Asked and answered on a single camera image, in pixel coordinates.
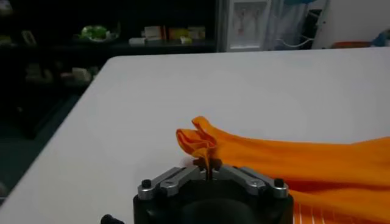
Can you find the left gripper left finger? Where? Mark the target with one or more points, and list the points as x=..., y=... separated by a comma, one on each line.
x=170, y=182

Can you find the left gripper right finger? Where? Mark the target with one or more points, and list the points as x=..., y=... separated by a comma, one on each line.
x=256, y=183

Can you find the orange t-shirt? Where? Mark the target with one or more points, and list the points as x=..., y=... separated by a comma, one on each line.
x=304, y=158

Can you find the white work table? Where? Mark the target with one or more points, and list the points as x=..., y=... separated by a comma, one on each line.
x=152, y=106

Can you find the black shelving unit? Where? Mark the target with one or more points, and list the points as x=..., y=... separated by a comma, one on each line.
x=167, y=47

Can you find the small green yellow box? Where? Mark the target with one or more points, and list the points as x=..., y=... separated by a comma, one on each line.
x=185, y=40

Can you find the small flat white box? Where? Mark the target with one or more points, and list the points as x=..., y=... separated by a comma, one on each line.
x=137, y=41

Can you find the yellow green medicine box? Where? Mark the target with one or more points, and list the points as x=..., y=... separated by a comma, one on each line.
x=177, y=33

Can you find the white red medicine box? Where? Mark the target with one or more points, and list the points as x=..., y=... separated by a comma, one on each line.
x=153, y=33

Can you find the white yellow medicine box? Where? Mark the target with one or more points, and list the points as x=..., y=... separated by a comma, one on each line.
x=196, y=32

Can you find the white water dispenser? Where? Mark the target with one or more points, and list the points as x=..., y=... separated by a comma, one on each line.
x=246, y=24

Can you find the black pole with knobs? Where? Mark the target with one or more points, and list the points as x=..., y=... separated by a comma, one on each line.
x=310, y=27

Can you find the green white bowl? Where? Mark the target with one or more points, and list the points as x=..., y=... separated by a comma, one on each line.
x=96, y=32

